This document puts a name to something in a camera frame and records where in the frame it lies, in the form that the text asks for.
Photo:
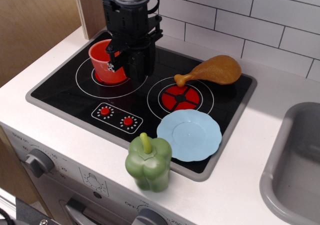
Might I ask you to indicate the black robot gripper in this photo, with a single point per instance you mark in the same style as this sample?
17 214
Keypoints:
133 33

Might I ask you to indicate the red plastic toy cup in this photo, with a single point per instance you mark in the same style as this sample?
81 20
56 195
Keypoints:
100 60

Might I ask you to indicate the light blue toy plate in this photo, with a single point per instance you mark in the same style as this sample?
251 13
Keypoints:
192 135

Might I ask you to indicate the black toy stove top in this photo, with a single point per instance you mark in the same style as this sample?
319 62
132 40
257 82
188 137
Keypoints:
120 112

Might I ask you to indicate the brown toy chicken drumstick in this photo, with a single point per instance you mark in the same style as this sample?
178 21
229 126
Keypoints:
220 69

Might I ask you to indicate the green toy bell pepper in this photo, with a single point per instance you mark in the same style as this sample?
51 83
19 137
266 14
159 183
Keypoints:
149 162

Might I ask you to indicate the grey timer knob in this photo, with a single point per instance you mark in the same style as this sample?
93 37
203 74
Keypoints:
38 163

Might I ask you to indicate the grey oven temperature knob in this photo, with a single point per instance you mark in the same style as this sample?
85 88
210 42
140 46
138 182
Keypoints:
149 217

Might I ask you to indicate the black device with screw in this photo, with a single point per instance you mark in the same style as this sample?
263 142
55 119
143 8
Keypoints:
17 212

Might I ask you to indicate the grey toy sink basin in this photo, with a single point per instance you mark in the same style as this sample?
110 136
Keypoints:
290 182

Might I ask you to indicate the grey oven door handle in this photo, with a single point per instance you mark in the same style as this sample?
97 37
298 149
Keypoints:
76 209

